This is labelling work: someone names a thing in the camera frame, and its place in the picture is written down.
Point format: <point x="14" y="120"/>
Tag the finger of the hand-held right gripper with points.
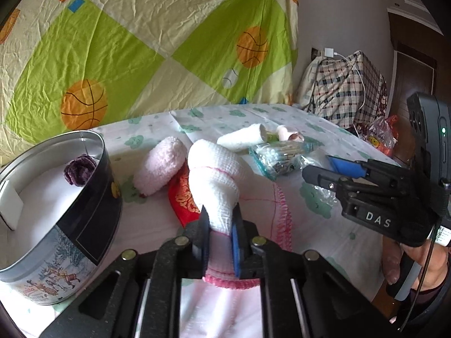
<point x="347" y="167"/>
<point x="327" y="181"/>

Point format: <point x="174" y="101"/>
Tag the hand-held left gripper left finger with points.
<point x="203" y="239"/>

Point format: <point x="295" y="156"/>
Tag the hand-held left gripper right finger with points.
<point x="236" y="250"/>

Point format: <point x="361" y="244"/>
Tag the bag of cotton swabs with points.
<point x="282" y="155"/>

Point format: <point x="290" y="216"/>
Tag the white towel with pink edging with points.
<point x="215" y="183"/>

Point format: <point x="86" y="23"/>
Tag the round printed metal tin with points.
<point x="81" y="232"/>

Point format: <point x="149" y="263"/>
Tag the person's right hand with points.
<point x="393" y="267"/>

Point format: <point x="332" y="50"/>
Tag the orange plastic bag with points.
<point x="382" y="135"/>

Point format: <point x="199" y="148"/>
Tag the red gold-printed packet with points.
<point x="181" y="197"/>

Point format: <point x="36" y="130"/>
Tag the pale pink baby sock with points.
<point x="296" y="136"/>

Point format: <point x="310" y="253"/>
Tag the pink white baby mittens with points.
<point x="283" y="132"/>

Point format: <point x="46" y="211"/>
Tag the green tissue pack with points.
<point x="271" y="136"/>

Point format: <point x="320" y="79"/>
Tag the plaid fabric bag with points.
<point x="341" y="91"/>

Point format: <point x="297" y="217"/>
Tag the pink fluffy rolled towel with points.
<point x="160" y="167"/>

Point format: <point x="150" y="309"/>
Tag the dark wooden door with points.
<point x="408" y="77"/>

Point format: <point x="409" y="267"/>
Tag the white phone charger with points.
<point x="330" y="52"/>

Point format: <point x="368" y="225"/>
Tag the purple knitted flower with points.
<point x="80" y="169"/>

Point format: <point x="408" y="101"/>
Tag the green basketball print sheet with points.
<point x="141" y="42"/>

